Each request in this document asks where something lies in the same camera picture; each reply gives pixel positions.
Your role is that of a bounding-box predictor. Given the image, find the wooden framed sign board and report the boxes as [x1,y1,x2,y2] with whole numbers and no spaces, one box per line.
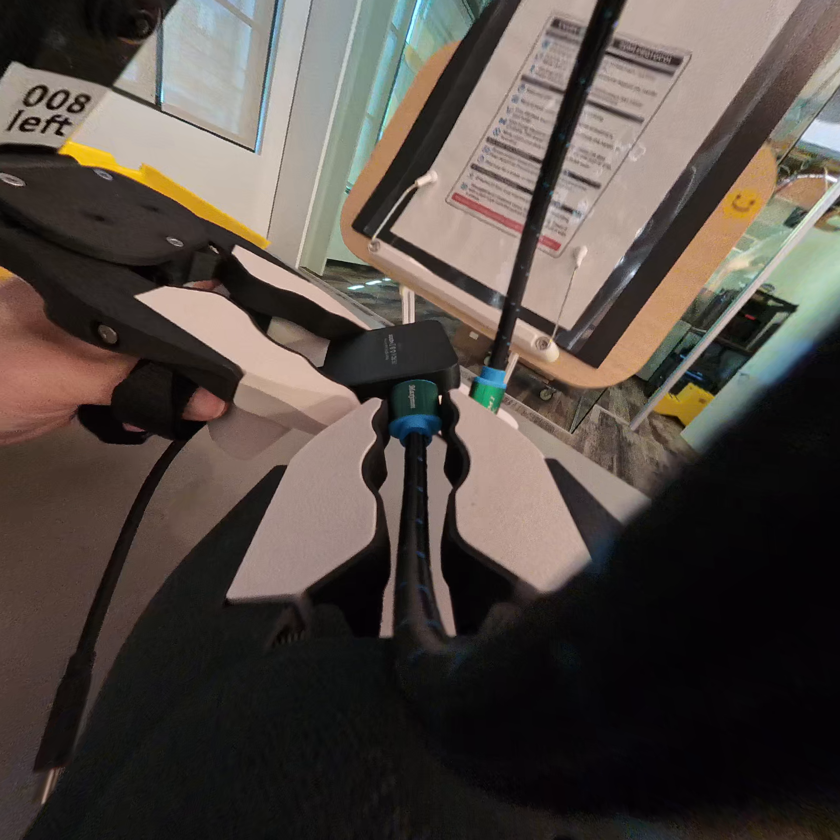
[340,0,840,389]

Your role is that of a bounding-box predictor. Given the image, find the yellow floor sign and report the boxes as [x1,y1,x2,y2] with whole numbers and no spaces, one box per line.
[653,382,718,422]

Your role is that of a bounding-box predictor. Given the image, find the yellow plastic bin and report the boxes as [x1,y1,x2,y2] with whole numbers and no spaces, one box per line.
[59,141,271,249]

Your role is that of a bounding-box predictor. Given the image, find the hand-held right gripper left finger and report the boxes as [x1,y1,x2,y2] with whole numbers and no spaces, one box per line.
[225,397,393,631]

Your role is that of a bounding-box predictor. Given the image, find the black hdmi cable green plugs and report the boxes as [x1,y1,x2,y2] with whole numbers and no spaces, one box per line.
[387,0,840,818]

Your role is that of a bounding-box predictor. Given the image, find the person's left hand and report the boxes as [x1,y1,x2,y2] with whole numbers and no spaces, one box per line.
[0,274,228,448]

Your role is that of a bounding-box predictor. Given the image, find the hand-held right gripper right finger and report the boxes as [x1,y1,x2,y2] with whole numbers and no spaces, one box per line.
[441,392,593,595]

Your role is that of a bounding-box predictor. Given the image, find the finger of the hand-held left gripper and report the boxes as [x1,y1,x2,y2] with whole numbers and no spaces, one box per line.
[134,283,363,434]
[220,244,374,341]

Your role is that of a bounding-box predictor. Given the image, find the black multiport hub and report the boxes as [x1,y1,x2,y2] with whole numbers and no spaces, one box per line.
[33,320,460,808]

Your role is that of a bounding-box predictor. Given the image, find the laminated instruction sheet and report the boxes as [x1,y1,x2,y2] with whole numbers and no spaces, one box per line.
[387,0,791,345]

